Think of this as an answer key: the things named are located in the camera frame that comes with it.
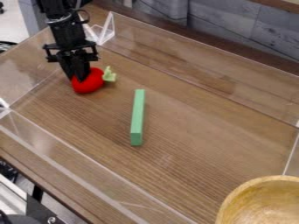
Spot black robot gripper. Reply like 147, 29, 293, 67
42, 40, 99, 82

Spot red plush fruit green leaves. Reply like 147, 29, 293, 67
71, 66, 118, 94

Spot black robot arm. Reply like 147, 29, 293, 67
36, 0, 99, 82

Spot green rectangular block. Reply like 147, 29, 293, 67
130, 89, 146, 146

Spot grey table leg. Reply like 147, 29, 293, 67
19, 0, 47, 36

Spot wooden bowl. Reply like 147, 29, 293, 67
215, 175, 299, 224

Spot clear acrylic enclosure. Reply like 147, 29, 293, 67
0, 16, 299, 224

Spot black device with cable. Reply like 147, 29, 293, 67
0, 198, 67, 224

